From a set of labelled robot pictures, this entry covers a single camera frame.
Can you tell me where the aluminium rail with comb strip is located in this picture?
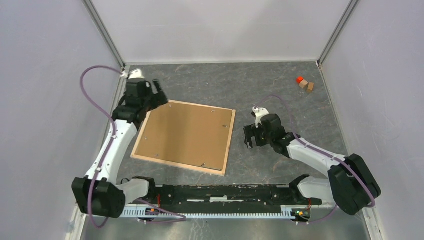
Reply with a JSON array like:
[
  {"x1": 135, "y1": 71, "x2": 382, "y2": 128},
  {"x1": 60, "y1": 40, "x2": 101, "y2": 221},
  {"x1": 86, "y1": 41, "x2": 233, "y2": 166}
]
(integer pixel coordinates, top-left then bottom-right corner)
[{"x1": 74, "y1": 185, "x2": 377, "y2": 220}]

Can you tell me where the red cube block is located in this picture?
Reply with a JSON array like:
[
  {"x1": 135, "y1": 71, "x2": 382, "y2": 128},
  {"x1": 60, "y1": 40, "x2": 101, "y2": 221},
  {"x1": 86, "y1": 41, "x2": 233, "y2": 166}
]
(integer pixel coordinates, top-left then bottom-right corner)
[{"x1": 296, "y1": 76, "x2": 304, "y2": 84}]

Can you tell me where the brown cardboard backing board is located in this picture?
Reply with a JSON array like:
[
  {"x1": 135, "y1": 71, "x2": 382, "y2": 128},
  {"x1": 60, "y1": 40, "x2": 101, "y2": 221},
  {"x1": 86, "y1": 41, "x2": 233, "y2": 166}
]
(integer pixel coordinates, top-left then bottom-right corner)
[{"x1": 135, "y1": 101, "x2": 234, "y2": 171}]

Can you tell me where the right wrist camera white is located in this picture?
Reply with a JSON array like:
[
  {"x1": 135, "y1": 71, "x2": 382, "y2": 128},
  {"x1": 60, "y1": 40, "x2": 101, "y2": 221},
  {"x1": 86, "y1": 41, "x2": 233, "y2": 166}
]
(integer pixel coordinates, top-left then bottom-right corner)
[{"x1": 252, "y1": 106, "x2": 270, "y2": 128}]

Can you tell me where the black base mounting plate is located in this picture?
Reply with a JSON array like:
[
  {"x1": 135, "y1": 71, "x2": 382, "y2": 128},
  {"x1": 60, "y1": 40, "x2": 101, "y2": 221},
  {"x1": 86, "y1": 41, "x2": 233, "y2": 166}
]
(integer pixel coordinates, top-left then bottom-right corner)
[{"x1": 142, "y1": 184, "x2": 323, "y2": 214}]

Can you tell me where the rectangular wooden block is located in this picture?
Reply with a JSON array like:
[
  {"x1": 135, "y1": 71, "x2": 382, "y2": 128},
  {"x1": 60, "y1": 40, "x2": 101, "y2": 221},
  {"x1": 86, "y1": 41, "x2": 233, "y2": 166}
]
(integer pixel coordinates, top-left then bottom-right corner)
[{"x1": 306, "y1": 82, "x2": 315, "y2": 93}]

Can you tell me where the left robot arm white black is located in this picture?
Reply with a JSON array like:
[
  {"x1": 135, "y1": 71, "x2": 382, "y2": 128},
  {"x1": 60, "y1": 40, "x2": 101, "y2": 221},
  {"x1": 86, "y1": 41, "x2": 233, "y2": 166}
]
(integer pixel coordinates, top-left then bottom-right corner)
[{"x1": 71, "y1": 78, "x2": 168, "y2": 219}]

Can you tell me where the light wooden picture frame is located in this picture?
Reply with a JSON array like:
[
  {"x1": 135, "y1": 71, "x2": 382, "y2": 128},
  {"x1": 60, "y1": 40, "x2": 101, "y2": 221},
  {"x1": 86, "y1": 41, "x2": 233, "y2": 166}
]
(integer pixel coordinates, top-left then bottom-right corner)
[{"x1": 130, "y1": 99, "x2": 237, "y2": 177}]

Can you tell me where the small wooden cube block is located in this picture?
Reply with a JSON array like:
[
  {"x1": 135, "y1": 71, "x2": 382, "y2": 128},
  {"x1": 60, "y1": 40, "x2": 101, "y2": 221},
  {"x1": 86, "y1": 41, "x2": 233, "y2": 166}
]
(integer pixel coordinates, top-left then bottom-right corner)
[{"x1": 298, "y1": 79, "x2": 309, "y2": 89}]

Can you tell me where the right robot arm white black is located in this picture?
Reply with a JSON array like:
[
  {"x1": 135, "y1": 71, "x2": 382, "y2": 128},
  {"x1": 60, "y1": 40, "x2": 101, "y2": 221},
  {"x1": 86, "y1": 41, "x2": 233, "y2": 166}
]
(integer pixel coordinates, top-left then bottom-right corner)
[{"x1": 243, "y1": 108, "x2": 382, "y2": 216}]

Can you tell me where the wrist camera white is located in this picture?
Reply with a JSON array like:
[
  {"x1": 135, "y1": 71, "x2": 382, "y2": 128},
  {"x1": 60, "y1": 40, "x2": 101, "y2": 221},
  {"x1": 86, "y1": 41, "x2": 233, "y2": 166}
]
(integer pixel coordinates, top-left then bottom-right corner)
[
  {"x1": 252, "y1": 106, "x2": 270, "y2": 128},
  {"x1": 120, "y1": 68, "x2": 145, "y2": 80}
]

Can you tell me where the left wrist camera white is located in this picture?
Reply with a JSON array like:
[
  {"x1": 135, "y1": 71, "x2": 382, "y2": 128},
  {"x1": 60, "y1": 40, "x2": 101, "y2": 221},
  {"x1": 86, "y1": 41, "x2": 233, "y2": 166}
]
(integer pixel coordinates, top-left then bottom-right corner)
[{"x1": 120, "y1": 68, "x2": 145, "y2": 80}]

